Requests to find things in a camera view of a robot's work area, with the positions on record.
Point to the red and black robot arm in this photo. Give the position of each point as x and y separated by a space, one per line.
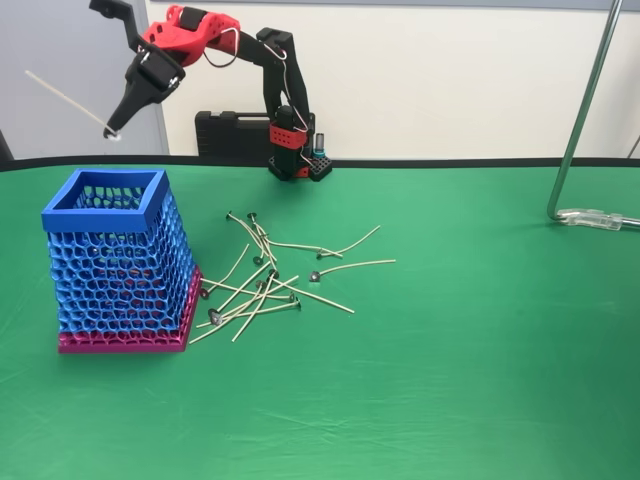
287 136

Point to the blue lattice box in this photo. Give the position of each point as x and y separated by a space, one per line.
100 220

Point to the black plastic tool case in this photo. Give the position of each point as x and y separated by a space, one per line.
225 135

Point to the black chair edge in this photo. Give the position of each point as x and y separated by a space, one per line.
4 150

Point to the grey cylinder in holder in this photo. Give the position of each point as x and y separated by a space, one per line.
319 145

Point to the black perforated holder block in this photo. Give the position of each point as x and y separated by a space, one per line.
322 167

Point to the green cloth with black rim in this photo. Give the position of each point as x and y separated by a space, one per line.
400 400

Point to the chrome bent stand tube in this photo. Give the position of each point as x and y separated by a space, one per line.
588 90

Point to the clear plastic clamp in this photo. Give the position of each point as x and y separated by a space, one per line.
595 218

